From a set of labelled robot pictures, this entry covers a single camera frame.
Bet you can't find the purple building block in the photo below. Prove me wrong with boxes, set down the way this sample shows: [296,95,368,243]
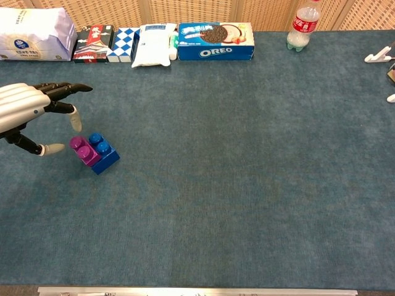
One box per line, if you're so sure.
[69,135,102,169]

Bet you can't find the wicker screen panel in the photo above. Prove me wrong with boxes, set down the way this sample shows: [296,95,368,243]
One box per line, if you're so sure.
[0,0,395,33]

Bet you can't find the teal felt table cloth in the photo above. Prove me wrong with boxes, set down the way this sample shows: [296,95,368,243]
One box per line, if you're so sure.
[0,30,395,291]

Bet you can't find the blue Oreo cookie box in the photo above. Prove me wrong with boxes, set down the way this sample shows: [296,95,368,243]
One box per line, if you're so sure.
[177,21,256,61]

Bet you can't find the blue building block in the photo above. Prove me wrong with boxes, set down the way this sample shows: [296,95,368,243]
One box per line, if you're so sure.
[88,132,121,176]

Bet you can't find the aluminium profile rail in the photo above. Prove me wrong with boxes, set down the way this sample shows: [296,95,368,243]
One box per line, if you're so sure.
[37,286,359,296]

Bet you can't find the white phone stand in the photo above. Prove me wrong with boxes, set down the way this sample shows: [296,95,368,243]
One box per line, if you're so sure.
[364,41,395,64]

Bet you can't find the white lilac tissue pack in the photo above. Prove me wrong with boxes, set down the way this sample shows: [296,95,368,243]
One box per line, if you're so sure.
[0,6,78,62]

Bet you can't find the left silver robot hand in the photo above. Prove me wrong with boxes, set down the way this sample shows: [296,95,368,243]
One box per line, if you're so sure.
[0,81,93,157]

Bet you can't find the blue white checkered box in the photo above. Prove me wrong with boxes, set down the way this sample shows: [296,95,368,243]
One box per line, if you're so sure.
[106,27,141,64]

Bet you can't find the white plastic pouch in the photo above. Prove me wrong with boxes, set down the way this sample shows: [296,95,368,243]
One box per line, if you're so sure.
[131,23,178,68]

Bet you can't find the black red pagoda box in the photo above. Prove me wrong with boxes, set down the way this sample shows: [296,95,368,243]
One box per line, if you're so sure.
[72,25,115,64]

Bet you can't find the green white tube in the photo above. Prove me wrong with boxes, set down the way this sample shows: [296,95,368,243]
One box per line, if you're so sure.
[168,30,180,61]

